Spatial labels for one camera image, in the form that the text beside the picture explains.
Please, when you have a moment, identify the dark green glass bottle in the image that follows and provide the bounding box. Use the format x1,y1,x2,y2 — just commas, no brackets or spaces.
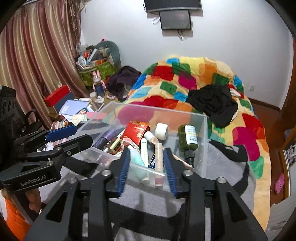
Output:
178,124,198,168

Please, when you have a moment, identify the dark purple clothes pile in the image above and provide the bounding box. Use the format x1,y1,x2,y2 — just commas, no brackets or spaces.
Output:
106,66,142,102

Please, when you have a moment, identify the beige cosmetic tube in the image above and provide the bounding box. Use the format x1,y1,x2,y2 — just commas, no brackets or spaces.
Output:
144,131,159,145

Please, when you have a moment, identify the pale green stick tube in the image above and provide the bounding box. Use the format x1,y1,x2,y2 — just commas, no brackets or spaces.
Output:
140,138,150,184

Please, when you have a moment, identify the grey black blanket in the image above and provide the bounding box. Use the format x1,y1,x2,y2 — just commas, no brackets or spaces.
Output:
38,138,256,241

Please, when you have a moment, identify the blue Max staples box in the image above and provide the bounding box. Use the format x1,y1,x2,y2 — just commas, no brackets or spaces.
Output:
148,153,156,170

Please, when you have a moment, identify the green storage bag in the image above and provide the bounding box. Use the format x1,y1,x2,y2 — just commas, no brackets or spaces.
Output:
78,62,115,87

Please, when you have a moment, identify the white bandage roll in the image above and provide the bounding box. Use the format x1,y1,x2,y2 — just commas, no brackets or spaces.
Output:
154,123,169,141

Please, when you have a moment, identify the clear plastic storage box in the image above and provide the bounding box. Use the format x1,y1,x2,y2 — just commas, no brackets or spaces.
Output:
69,101,209,186

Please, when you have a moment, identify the pink bunny toy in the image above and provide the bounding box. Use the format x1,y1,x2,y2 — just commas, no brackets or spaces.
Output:
92,70,106,97

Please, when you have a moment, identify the wooden shelf cabinet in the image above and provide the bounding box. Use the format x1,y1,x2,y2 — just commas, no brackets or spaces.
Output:
279,37,295,199

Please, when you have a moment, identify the small wall monitor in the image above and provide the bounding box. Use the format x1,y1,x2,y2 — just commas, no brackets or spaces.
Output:
159,10,192,31

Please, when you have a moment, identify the beige tube red band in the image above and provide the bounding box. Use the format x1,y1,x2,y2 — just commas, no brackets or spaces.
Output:
154,143,164,187

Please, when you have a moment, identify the colourful patchwork duvet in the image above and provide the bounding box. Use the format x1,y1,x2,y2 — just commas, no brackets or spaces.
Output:
127,57,271,228

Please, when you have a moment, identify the mint green bottle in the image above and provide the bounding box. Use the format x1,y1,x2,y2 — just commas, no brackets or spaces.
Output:
127,146,150,185

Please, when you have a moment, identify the red box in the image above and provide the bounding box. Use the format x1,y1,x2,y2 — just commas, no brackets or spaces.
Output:
44,85,70,108

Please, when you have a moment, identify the red packet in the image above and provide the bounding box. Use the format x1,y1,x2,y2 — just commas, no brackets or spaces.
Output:
122,120,151,146

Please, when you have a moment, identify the person left hand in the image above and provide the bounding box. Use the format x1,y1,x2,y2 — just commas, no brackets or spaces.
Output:
1,188,42,213

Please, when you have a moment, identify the blue white booklet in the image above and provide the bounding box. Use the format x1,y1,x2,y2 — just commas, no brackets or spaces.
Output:
59,100,89,115

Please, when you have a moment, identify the wall television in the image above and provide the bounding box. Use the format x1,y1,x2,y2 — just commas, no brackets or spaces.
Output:
144,0,202,12

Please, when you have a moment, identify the purple spray bottle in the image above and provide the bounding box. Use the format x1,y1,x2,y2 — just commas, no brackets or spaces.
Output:
93,130,116,150

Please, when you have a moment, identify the striped brown curtain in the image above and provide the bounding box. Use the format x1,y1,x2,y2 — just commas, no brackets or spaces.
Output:
1,1,88,128

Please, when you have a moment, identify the black clothes pile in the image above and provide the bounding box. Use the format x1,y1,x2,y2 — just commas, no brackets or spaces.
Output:
186,84,238,128

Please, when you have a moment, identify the pink croc shoe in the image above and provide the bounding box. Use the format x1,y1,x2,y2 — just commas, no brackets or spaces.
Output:
274,173,285,194

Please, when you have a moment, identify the white ointment tube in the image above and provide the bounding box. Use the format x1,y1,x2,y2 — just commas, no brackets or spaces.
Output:
116,129,125,139

